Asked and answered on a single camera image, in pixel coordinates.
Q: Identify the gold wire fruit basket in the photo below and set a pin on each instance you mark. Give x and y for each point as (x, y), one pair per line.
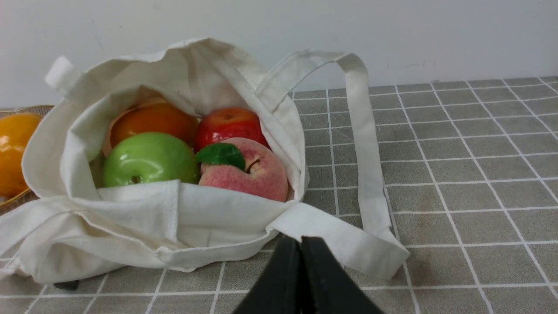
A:
(8, 204)

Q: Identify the green apple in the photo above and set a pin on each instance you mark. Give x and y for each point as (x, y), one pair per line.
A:
(149, 157)

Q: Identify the orange persimmon in bag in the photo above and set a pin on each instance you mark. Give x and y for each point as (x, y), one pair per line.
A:
(153, 115)

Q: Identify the pink peach with leaf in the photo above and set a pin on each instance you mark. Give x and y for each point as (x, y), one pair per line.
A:
(241, 164)

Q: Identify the red apple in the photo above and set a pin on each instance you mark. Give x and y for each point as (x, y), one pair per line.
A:
(228, 123)

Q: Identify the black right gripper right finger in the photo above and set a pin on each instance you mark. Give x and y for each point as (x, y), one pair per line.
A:
(332, 290)

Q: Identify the yellow orange fruit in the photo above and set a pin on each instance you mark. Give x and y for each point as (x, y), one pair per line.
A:
(15, 133)

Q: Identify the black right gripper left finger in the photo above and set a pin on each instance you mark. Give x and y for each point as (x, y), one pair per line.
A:
(276, 291)

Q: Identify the white cloth tote bag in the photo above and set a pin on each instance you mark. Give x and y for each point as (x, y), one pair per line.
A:
(76, 229)

